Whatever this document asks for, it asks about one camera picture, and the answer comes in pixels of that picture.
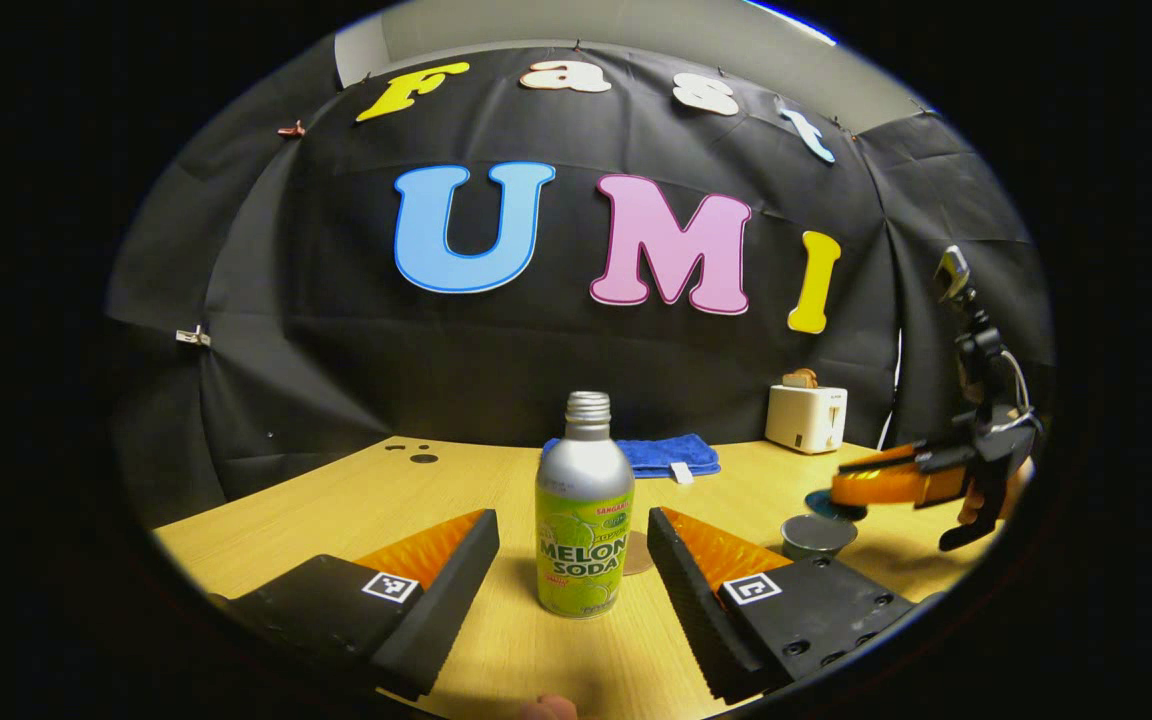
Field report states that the white toaster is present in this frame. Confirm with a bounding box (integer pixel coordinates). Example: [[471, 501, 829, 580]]
[[764, 384, 849, 456]]

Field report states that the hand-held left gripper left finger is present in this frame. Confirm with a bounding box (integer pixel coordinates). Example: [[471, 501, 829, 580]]
[[206, 508, 500, 701]]

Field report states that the black backdrop cloth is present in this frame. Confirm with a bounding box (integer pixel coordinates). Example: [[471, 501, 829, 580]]
[[106, 42, 1055, 526]]

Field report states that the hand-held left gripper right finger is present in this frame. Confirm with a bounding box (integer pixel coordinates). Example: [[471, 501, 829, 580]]
[[646, 506, 922, 706]]

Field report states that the blue folded towel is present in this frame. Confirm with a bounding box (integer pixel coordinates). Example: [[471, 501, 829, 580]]
[[543, 433, 722, 486]]

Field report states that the silver green label water bottle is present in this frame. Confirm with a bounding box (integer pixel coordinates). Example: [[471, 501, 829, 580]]
[[535, 391, 636, 619]]

